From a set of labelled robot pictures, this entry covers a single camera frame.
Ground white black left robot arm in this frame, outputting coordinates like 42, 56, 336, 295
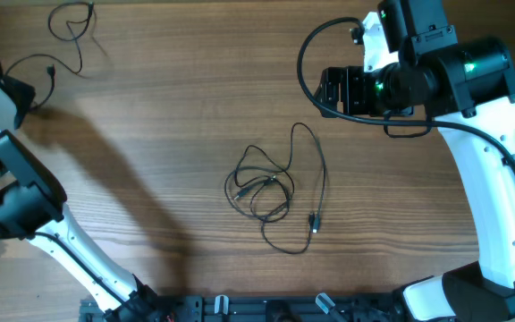
0, 63, 162, 321

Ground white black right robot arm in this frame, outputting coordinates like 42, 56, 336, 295
308, 1, 515, 321

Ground black short cable on table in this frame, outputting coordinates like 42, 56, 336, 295
232, 174, 279, 201

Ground black long cable on table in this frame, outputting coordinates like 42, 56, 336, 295
224, 122, 328, 256

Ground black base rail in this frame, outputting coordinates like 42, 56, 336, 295
79, 293, 406, 322

